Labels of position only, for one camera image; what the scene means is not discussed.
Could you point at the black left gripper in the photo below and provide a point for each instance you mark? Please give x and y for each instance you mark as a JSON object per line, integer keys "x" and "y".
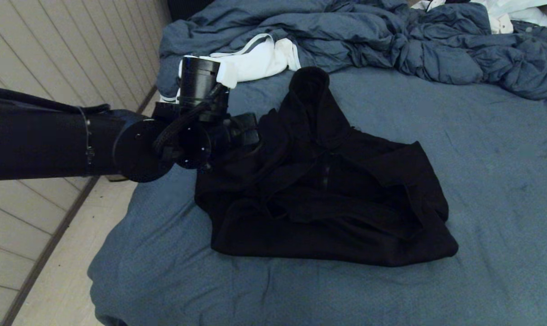
{"x": 244, "y": 130}

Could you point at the white garment with grey stripe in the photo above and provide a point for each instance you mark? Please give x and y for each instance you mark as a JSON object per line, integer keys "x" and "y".
{"x": 260, "y": 61}

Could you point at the black zip hoodie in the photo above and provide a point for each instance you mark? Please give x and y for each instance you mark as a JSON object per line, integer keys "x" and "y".
{"x": 328, "y": 203}

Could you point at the white pillow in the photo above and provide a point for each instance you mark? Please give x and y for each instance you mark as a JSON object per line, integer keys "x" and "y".
{"x": 522, "y": 16}

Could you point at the beige trash bin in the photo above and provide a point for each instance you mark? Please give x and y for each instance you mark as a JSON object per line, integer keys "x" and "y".
{"x": 117, "y": 179}

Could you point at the blue bed sheet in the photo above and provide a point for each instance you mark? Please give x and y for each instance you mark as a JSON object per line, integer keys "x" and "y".
{"x": 482, "y": 181}

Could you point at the cream rumpled garment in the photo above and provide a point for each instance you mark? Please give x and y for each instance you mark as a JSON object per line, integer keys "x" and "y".
{"x": 500, "y": 25}

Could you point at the rumpled blue duvet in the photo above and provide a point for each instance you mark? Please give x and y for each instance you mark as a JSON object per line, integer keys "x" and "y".
{"x": 346, "y": 31}

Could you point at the black headboard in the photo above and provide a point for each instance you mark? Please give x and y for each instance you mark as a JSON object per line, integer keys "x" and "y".
{"x": 183, "y": 7}

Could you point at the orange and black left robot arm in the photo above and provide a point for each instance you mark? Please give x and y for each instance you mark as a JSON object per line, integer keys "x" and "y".
{"x": 38, "y": 145}

